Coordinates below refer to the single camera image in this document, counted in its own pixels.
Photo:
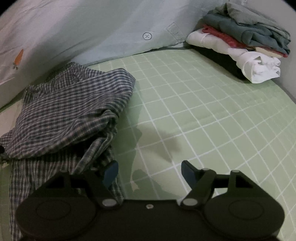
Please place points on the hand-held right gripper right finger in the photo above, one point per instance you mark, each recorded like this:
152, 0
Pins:
188, 173

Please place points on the teal folded garment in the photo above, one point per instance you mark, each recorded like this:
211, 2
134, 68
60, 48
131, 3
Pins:
242, 32

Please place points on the white folded garment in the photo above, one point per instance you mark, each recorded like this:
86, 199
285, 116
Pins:
254, 67

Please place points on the grey-green folded garment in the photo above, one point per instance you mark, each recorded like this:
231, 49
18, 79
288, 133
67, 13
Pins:
249, 14

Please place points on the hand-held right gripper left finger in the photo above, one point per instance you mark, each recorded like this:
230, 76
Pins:
111, 173

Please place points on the cream folded garment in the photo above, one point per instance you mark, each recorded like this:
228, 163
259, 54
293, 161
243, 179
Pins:
266, 51

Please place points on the blue white plaid shirt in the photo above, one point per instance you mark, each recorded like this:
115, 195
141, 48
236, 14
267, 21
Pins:
69, 104

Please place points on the pale carrot print quilt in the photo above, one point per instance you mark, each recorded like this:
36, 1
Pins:
92, 27

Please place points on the black folded garment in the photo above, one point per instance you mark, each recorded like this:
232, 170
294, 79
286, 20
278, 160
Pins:
222, 60

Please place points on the red folded garment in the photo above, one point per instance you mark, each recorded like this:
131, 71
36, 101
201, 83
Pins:
222, 37

